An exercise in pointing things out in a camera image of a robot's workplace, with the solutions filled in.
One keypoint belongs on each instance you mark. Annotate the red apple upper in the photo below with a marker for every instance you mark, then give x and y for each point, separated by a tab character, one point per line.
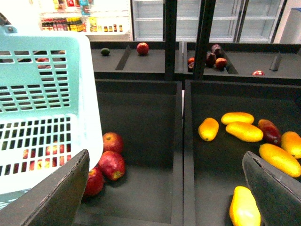
113	142

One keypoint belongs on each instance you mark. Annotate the red apple lower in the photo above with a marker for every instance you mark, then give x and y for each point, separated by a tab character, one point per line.
95	183

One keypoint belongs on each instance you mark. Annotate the dark red mango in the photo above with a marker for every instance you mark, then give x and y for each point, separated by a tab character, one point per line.
271	133

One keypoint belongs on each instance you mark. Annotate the yellow mango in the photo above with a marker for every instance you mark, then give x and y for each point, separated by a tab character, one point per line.
280	159
243	209
245	131
208	129
230	117

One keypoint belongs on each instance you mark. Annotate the green avocado on shelf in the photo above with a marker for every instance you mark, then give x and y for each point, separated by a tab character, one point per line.
105	52

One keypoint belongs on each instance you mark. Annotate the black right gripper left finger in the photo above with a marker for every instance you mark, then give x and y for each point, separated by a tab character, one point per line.
55	200

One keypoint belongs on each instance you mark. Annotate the turquoise plastic shopping basket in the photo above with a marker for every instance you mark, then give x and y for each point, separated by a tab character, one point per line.
48	106

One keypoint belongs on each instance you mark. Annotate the red apple middle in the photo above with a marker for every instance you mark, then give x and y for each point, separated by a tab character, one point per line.
112	165

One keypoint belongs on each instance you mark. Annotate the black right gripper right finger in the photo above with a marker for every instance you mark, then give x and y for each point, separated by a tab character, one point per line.
277	195

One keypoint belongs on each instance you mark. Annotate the red apple on shelf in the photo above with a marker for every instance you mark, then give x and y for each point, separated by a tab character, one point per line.
142	48

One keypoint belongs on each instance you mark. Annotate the yellow mango right edge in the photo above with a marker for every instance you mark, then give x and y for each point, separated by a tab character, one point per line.
291	142

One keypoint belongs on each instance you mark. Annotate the yellow mango top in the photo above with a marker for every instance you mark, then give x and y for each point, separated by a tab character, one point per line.
230	117

